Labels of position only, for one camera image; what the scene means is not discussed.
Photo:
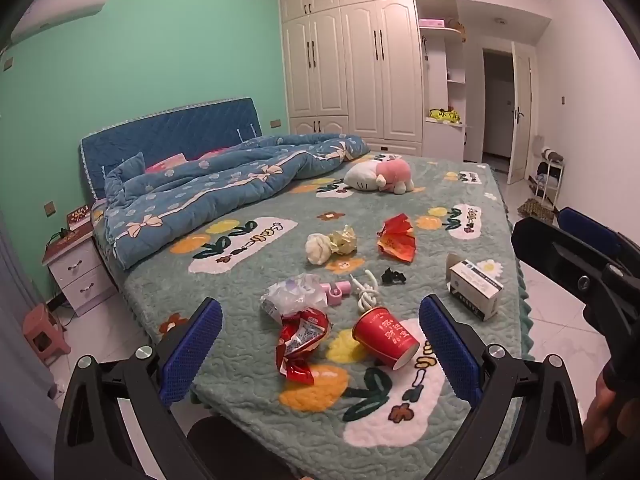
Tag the wall outlet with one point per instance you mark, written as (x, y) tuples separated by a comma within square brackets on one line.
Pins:
[(49, 208), (276, 123), (7, 63)]

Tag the red snack wrapper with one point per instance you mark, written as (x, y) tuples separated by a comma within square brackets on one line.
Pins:
[(302, 335)]

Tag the green floral bed blanket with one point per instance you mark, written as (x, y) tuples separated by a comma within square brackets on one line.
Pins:
[(280, 230)]

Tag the brown patterned doormat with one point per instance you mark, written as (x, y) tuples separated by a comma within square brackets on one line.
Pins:
[(536, 210)]

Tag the person's right hand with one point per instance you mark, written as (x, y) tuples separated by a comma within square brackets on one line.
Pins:
[(602, 420)]

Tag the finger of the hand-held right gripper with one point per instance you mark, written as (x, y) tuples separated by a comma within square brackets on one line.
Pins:
[(555, 250), (590, 230)]

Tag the pink plastic clip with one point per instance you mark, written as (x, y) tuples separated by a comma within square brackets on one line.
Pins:
[(336, 294)]

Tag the pink white plush toy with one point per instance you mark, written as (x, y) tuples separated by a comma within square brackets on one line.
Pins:
[(380, 175)]

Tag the white wardrobe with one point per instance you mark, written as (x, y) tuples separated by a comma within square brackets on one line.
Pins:
[(365, 60)]

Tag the red box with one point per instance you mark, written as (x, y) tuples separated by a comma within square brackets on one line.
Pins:
[(79, 217)]

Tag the white cardboard box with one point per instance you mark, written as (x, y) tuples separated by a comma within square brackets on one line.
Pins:
[(472, 287)]

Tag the white air conditioner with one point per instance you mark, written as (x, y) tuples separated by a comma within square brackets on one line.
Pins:
[(60, 7)]

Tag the yellow bag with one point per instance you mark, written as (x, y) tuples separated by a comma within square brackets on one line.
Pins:
[(445, 114)]

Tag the white nightstand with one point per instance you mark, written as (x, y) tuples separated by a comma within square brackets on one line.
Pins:
[(80, 275)]

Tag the pink box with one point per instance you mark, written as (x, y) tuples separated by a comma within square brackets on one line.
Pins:
[(432, 23)]

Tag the gold crumpled paper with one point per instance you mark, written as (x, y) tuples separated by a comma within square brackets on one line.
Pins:
[(342, 240)]

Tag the red plastic stool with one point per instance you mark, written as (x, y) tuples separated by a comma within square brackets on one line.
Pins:
[(44, 332)]

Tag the blue floral quilt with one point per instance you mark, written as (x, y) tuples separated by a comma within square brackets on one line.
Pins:
[(210, 195)]

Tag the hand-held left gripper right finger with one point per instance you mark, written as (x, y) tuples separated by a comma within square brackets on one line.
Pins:
[(450, 350)]

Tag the blue quilted headboard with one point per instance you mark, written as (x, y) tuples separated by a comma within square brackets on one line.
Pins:
[(175, 130)]

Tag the white tissue ball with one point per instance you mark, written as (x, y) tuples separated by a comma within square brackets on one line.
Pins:
[(319, 249)]

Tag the pink pillow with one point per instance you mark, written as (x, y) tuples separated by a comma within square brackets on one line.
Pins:
[(167, 162)]

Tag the white door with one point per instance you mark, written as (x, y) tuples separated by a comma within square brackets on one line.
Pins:
[(520, 110)]

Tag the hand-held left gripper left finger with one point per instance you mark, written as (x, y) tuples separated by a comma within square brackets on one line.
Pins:
[(192, 355)]

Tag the black scrunchie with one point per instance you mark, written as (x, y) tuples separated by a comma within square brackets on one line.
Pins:
[(392, 276)]

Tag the clear plastic bag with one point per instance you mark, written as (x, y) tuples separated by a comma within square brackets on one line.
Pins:
[(290, 295)]

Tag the red paper packet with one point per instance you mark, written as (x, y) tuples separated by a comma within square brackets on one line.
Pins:
[(397, 240)]

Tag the white shoe rack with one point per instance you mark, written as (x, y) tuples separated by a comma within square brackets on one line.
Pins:
[(550, 175)]

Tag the red paper cup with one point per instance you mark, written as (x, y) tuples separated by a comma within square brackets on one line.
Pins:
[(382, 335)]

